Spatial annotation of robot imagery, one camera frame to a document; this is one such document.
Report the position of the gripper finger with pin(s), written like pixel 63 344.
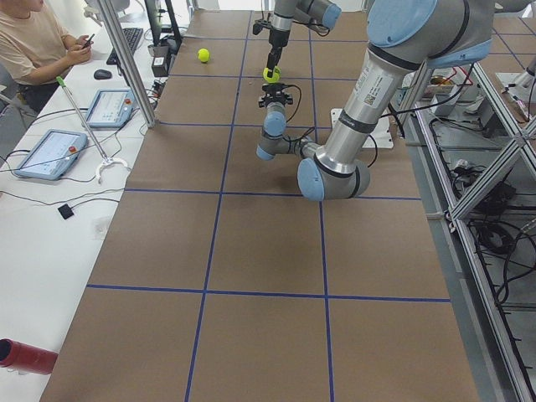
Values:
pixel 273 58

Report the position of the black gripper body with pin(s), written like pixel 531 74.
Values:
pixel 275 40
pixel 274 99

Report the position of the yellow Roland Garros tennis ball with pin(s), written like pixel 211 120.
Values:
pixel 271 75

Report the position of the yellow Wilson tennis ball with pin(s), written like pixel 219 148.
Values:
pixel 203 55

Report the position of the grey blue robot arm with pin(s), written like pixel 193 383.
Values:
pixel 318 15
pixel 402 35

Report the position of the black computer monitor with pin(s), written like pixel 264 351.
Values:
pixel 155 9

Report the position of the black power adapter box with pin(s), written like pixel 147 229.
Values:
pixel 160 61

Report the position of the far blue teach pendant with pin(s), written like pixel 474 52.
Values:
pixel 110 108

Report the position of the blue teach pendant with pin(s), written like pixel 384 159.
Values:
pixel 110 108
pixel 54 154

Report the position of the black computer mouse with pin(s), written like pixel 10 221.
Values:
pixel 101 74

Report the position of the silver reach grabber tool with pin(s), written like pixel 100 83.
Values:
pixel 107 161

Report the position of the black smartphone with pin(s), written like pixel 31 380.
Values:
pixel 88 42

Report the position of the brown paper table cover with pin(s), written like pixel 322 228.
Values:
pixel 218 281

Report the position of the near blue teach pendant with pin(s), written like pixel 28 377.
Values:
pixel 54 154

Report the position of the small black square puck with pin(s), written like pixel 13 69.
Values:
pixel 66 211

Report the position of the person in beige shirt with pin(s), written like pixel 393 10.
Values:
pixel 36 48

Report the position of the red cardboard tube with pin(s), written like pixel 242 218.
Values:
pixel 26 358

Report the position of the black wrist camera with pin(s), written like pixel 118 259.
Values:
pixel 260 25

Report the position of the grey aluminium frame post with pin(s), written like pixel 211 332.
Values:
pixel 126 60

